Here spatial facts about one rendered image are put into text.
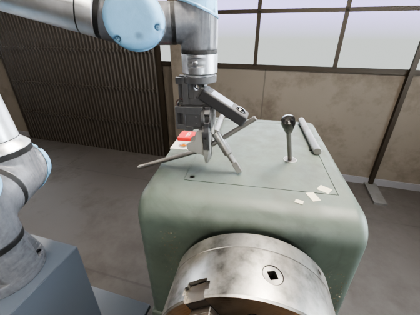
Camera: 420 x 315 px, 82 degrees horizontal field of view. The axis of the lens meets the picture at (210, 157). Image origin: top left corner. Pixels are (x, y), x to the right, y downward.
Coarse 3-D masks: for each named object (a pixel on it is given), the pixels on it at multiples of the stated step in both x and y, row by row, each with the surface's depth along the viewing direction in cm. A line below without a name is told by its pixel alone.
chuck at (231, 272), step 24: (192, 264) 43; (216, 264) 40; (240, 264) 39; (264, 264) 39; (288, 264) 40; (216, 288) 36; (240, 288) 35; (264, 288) 35; (288, 288) 36; (312, 288) 38; (168, 312) 39; (240, 312) 36; (264, 312) 35; (288, 312) 34; (312, 312) 34
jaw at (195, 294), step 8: (192, 288) 39; (200, 288) 38; (208, 288) 37; (192, 296) 38; (200, 296) 37; (192, 304) 37; (200, 304) 37; (208, 304) 36; (192, 312) 37; (200, 312) 36; (208, 312) 35; (216, 312) 37
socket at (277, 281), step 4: (264, 268) 38; (268, 268) 38; (272, 268) 38; (264, 272) 37; (268, 272) 38; (272, 272) 38; (276, 272) 38; (280, 272) 38; (264, 276) 37; (268, 276) 37; (272, 276) 39; (276, 276) 38; (280, 276) 37; (268, 280) 36; (272, 280) 37; (276, 280) 37; (280, 280) 37; (272, 284) 36; (276, 284) 36; (280, 284) 36
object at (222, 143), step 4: (216, 132) 57; (220, 132) 58; (212, 136) 58; (216, 136) 57; (220, 136) 58; (216, 140) 58; (220, 140) 58; (224, 140) 58; (220, 144) 58; (224, 144) 58; (220, 148) 59; (224, 148) 58; (228, 148) 58; (224, 152) 58; (228, 152) 58; (228, 156) 58; (232, 156) 59; (232, 160) 58; (232, 164) 59; (236, 164) 59; (236, 168) 59; (240, 168) 59
